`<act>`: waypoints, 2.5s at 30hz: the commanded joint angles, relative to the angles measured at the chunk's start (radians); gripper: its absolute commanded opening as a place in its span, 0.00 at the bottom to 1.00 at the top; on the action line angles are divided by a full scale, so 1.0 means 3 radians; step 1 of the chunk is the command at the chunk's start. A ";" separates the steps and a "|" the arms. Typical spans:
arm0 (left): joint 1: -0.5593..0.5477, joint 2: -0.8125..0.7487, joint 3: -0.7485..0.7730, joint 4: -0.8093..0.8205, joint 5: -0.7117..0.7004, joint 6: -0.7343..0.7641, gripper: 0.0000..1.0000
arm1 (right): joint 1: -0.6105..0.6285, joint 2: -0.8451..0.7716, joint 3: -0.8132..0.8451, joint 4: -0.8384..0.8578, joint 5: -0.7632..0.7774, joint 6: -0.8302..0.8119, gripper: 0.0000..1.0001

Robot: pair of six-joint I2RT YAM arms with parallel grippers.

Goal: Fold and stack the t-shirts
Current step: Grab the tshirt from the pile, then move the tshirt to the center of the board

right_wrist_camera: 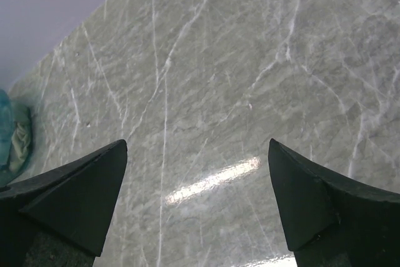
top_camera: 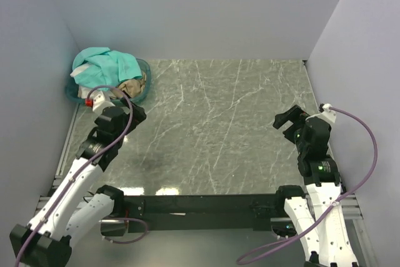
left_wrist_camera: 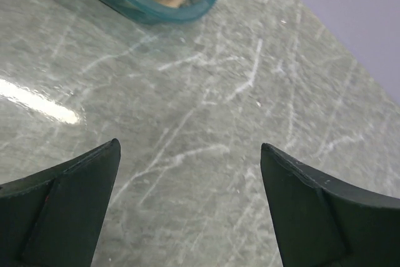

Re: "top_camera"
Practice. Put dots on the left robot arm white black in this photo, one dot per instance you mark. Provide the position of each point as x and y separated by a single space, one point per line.
49 238

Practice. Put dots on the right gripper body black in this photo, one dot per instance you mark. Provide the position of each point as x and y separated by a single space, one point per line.
300 143

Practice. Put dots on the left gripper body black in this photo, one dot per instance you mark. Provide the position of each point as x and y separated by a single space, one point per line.
137 117

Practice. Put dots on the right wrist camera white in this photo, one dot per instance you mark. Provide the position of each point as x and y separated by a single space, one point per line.
327 114

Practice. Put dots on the teal t shirt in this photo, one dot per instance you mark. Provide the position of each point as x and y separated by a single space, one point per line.
109 67

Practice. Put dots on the aluminium frame rail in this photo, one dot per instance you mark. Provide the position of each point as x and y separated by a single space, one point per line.
350 207

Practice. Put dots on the white t shirt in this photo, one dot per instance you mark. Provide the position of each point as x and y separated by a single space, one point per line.
80 69

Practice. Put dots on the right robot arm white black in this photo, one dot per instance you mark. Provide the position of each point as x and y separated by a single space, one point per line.
315 210

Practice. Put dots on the beige t shirt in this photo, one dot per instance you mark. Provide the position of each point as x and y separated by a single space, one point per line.
134 87

